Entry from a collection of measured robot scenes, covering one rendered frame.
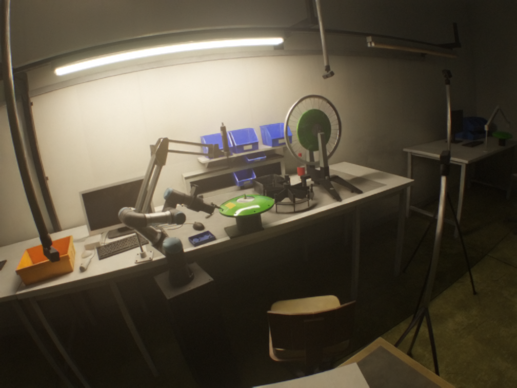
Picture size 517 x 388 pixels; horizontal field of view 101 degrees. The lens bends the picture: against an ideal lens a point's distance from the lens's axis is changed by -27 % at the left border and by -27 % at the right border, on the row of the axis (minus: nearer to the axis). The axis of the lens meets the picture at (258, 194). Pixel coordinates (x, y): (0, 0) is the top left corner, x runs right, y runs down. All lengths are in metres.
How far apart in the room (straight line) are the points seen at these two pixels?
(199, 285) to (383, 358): 0.89
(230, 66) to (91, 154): 1.32
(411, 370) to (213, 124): 2.17
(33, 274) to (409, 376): 1.74
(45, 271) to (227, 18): 2.27
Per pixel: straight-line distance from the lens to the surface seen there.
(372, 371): 0.80
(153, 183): 1.56
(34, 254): 2.07
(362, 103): 3.25
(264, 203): 1.57
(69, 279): 1.69
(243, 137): 2.51
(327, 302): 1.55
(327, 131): 2.22
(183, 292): 1.37
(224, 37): 2.02
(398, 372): 0.81
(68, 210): 2.54
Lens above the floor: 1.62
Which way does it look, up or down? 18 degrees down
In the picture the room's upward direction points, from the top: 7 degrees counter-clockwise
